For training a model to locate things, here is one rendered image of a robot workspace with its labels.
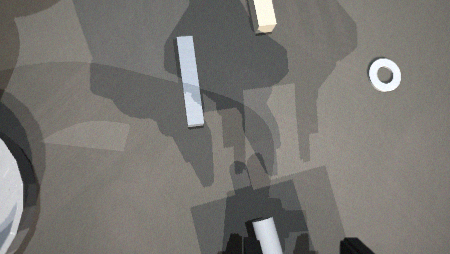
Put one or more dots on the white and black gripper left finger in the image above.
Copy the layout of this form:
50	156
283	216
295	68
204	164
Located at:
252	246

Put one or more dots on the white rectangular bar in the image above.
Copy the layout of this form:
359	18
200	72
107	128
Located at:
262	14

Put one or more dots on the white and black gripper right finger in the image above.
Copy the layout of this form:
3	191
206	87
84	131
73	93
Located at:
352	245

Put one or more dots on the white cylinder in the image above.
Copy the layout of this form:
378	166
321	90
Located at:
266	233

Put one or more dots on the white flat washer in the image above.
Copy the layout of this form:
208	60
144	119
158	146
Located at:
392	67

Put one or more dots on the white flat bar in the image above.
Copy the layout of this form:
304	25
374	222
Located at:
190	84

